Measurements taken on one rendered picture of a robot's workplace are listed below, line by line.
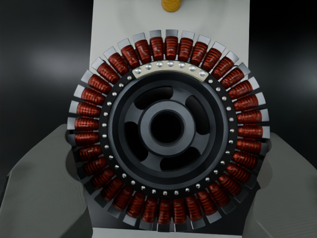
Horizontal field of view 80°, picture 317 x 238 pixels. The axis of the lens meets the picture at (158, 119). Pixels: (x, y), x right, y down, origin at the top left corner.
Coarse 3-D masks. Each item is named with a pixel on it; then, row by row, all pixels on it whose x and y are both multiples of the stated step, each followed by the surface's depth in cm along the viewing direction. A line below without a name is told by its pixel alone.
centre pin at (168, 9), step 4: (164, 0) 17; (168, 0) 17; (172, 0) 16; (176, 0) 17; (180, 0) 17; (164, 4) 17; (168, 4) 17; (172, 4) 17; (176, 4) 17; (180, 4) 18; (164, 8) 18; (168, 8) 18; (172, 8) 18; (176, 8) 18
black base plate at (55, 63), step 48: (0, 0) 20; (48, 0) 20; (288, 0) 19; (0, 48) 19; (48, 48) 19; (288, 48) 19; (0, 96) 19; (48, 96) 19; (144, 96) 19; (192, 96) 19; (288, 96) 19; (0, 144) 19; (96, 192) 19
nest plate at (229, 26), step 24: (96, 0) 18; (120, 0) 18; (144, 0) 18; (192, 0) 18; (216, 0) 18; (240, 0) 18; (96, 24) 18; (120, 24) 18; (144, 24) 18; (168, 24) 18; (192, 24) 18; (216, 24) 18; (240, 24) 18; (96, 48) 18; (240, 48) 18; (96, 72) 18
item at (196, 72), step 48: (144, 48) 10; (192, 48) 11; (96, 96) 10; (240, 96) 10; (96, 144) 10; (144, 144) 12; (192, 144) 12; (240, 144) 10; (144, 192) 10; (192, 192) 10; (240, 192) 10
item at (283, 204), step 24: (288, 144) 10; (264, 168) 9; (288, 168) 8; (312, 168) 8; (264, 192) 7; (288, 192) 7; (312, 192) 7; (264, 216) 6; (288, 216) 6; (312, 216) 6
